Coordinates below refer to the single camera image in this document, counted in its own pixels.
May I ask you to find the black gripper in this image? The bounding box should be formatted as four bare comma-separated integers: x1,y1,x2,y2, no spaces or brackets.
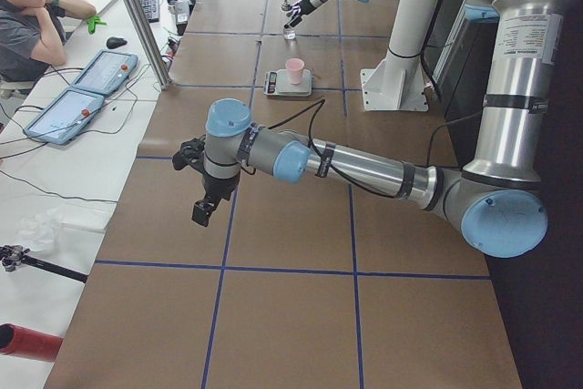
172,138,238,227

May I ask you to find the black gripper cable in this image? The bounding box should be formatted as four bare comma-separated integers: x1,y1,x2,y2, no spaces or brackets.
240,97,484,199

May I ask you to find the pink paper cup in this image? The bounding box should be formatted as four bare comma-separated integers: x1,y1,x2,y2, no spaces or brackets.
285,57,305,85

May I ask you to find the crumpled clear plastic bag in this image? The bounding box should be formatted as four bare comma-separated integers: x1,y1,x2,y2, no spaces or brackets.
14,209,63,253

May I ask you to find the black computer mouse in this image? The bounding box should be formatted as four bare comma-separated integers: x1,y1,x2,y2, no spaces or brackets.
106,36,128,49

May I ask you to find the blue teach pendant near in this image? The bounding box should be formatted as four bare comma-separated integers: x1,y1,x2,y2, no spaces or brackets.
23,87,105,146

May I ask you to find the digital kitchen scale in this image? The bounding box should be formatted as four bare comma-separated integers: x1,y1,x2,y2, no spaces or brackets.
263,69,312,97

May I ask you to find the seated person grey shirt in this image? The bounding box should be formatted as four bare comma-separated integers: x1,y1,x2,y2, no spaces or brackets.
1,0,97,82

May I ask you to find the black tripod rod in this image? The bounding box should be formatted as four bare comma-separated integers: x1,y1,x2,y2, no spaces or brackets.
1,245,88,283

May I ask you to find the blue teach pendant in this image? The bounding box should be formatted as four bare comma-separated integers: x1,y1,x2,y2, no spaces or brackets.
70,49,138,97
23,87,105,146

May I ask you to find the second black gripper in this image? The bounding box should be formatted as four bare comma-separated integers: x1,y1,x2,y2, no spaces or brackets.
284,0,316,29

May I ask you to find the blue teach pendant far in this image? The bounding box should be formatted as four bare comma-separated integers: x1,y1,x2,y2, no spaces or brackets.
70,49,138,97

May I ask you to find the red cylinder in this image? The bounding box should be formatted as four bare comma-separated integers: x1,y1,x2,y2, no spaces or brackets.
1,323,63,363

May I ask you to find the glass sauce bottle metal spout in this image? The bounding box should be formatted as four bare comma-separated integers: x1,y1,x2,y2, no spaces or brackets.
281,0,296,40

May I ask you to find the green plastic tool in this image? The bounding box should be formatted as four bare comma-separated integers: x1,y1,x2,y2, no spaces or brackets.
87,15,107,35

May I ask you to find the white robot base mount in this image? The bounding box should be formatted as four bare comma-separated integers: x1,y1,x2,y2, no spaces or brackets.
361,0,438,112

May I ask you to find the aluminium frame post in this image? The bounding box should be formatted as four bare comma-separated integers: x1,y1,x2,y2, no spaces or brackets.
123,0,171,90

